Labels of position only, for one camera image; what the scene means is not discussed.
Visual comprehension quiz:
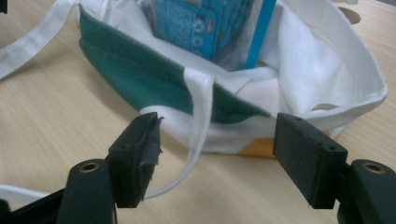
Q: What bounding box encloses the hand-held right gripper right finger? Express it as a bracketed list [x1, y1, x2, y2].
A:
[273, 112, 349, 210]

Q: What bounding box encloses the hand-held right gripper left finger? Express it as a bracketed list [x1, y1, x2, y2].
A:
[106, 111, 163, 209]

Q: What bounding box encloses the white tote bag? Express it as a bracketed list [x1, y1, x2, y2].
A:
[0, 0, 389, 208]

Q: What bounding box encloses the blue printed plastic packet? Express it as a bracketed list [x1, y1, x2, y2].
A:
[136, 0, 278, 71]

